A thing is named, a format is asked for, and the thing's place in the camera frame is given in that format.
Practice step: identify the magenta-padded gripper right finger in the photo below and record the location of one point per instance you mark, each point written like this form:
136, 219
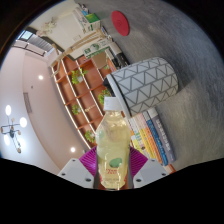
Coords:
151, 171

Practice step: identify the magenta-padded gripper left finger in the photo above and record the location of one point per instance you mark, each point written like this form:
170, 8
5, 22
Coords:
75, 171

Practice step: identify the yellow drink bottle white cap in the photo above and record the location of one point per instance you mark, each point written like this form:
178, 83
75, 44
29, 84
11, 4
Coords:
112, 146

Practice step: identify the round recessed ceiling light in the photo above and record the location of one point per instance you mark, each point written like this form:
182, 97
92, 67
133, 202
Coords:
40, 77
72, 149

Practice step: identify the stack of colourful books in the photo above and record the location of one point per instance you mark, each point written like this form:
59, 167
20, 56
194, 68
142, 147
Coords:
153, 140

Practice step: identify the wooden shelf unit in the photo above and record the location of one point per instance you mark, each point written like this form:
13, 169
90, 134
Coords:
83, 100

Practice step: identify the ceiling air vent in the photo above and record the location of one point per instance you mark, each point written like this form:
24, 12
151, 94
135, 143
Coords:
28, 102

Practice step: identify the white triangle-patterned cup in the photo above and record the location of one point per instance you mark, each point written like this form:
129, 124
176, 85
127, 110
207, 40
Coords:
146, 83

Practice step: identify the stack of dark books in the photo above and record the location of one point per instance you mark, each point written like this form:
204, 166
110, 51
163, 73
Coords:
117, 58

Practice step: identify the wooden artist mannequin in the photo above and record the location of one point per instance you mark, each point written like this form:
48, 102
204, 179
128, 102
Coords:
76, 46

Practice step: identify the tall green-white carton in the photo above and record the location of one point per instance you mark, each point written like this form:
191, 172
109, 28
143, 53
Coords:
96, 47

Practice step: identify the grey curtain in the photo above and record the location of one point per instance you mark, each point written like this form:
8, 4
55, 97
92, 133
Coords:
40, 45

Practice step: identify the black-framed window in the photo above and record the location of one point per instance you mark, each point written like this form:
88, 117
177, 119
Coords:
26, 35

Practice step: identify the white vase with flowers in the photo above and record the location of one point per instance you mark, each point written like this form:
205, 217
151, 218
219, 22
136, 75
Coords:
50, 26

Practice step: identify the green-white box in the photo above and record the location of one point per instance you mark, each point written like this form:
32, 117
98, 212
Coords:
91, 20

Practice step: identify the flat round red coaster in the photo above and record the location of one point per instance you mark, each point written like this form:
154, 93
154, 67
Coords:
120, 22

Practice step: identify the stack of white tissue packs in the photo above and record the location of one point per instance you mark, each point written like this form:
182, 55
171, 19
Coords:
79, 10

